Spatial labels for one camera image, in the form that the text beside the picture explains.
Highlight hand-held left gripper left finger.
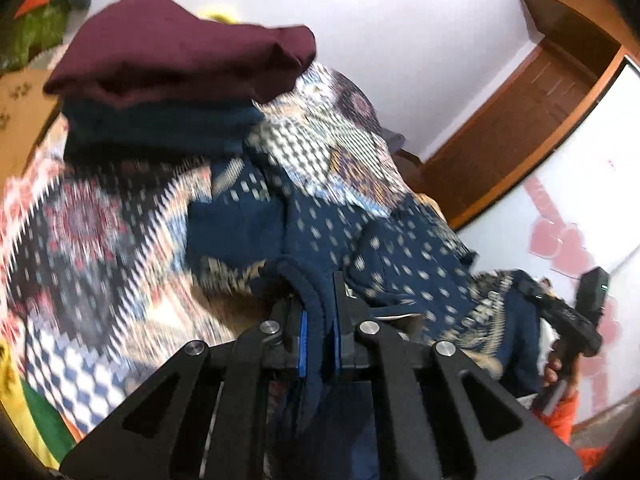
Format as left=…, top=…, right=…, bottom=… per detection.
left=60, top=305, right=308, bottom=480

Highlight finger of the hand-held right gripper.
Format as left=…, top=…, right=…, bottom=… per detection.
left=517, top=279, right=577, bottom=345

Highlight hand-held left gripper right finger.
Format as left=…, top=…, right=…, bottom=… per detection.
left=332, top=271, right=586, bottom=480

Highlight navy patterned zip jacket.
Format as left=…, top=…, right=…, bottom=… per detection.
left=185, top=157, right=547, bottom=480

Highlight person's right hand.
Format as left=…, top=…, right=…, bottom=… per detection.
left=542, top=340, right=581, bottom=392

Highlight pink heart stickers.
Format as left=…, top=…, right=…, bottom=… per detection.
left=522, top=175, right=622, bottom=387

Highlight white sliding wardrobe door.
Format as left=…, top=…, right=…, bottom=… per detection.
left=450, top=55, right=640, bottom=432

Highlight wooden door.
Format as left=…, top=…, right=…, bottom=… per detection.
left=422, top=44, right=609, bottom=222

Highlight patchwork bed cover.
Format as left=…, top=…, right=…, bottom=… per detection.
left=0, top=60, right=417, bottom=432

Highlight dark blue folded garment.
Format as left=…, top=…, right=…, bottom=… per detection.
left=60, top=95, right=267, bottom=164

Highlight green yellow fleece blanket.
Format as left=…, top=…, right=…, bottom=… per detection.
left=0, top=339, right=81, bottom=472

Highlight wooden overhead cupboard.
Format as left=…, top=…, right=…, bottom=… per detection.
left=515, top=0, right=640, bottom=57

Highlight maroon folded garment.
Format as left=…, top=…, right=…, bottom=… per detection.
left=42, top=0, right=319, bottom=109

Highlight yellow plastic object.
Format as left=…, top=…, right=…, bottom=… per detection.
left=197, top=4, right=241, bottom=25

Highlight wooden board with paw prints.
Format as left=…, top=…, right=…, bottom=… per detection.
left=0, top=67, right=64, bottom=192

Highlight green bag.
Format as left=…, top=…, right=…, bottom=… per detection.
left=0, top=0, right=72, bottom=74

